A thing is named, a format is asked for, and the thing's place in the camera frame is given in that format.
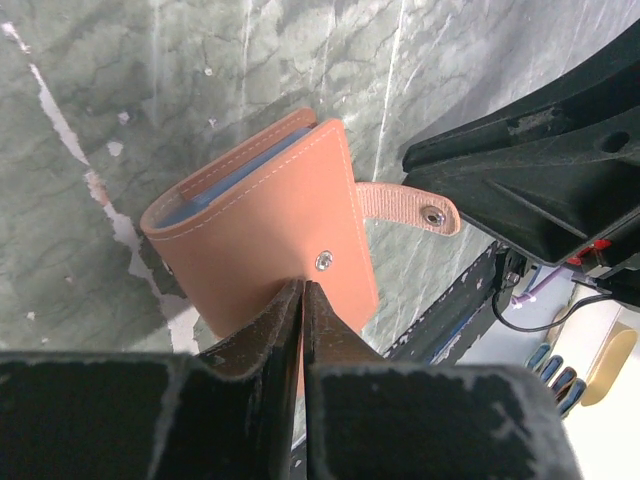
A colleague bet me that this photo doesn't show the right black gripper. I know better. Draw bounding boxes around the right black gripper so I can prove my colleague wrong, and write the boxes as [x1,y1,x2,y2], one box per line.
[402,25,639,310]

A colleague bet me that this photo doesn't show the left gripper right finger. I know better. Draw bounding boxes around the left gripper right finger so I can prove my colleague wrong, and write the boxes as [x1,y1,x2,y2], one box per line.
[302,282,581,479]

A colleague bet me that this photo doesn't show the pink leather card holder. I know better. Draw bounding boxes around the pink leather card holder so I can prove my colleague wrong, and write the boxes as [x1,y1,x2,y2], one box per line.
[140,108,461,337]

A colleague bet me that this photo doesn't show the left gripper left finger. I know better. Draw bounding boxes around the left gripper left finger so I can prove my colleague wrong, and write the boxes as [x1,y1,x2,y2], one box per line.
[1,281,303,479]

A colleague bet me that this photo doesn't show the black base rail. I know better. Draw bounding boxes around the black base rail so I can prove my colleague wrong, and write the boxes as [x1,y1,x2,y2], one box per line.
[383,242,512,365]

